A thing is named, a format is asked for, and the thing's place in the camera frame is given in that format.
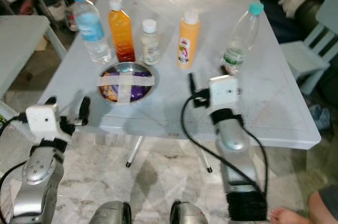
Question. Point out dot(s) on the blue cap water bottle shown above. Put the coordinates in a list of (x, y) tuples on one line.
[(92, 31)]

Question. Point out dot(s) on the steel bowl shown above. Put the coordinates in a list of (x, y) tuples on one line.
[(140, 67)]

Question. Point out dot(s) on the silver robot right leg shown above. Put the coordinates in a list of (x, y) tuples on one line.
[(190, 216)]

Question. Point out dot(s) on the small grey plastic table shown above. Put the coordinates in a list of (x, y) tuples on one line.
[(21, 44)]

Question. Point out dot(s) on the clear bottle teal cap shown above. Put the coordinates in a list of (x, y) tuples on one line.
[(243, 36)]

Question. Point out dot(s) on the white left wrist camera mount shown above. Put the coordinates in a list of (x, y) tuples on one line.
[(41, 121)]

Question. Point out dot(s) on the grey plastic folding table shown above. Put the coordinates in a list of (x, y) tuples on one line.
[(259, 102)]

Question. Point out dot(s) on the beige masking tape strip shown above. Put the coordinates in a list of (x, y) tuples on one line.
[(125, 94), (111, 81)]

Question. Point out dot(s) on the silver robot leg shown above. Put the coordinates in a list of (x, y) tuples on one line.
[(111, 214), (190, 216)]

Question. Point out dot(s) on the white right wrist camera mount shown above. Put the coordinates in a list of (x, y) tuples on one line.
[(223, 92)]

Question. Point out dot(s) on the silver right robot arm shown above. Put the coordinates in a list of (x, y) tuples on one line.
[(232, 139)]

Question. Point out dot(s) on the yellow squeeze bottle white cap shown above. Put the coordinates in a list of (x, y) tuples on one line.
[(188, 44)]

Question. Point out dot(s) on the silver robot left leg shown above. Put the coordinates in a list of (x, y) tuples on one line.
[(111, 214)]

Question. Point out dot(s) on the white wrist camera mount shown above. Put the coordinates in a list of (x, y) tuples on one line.
[(223, 92), (41, 121)]

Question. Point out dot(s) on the crumpled grey cloth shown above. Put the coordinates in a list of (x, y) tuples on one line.
[(319, 117)]

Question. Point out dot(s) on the orange juice bottle white cap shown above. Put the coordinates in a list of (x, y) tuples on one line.
[(121, 34)]

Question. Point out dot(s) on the pale blue plastic chair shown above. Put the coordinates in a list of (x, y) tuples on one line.
[(306, 55)]

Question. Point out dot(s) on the person's bare leg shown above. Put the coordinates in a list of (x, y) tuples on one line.
[(319, 208)]

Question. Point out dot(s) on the small white drink bottle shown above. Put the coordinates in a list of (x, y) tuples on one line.
[(151, 47)]

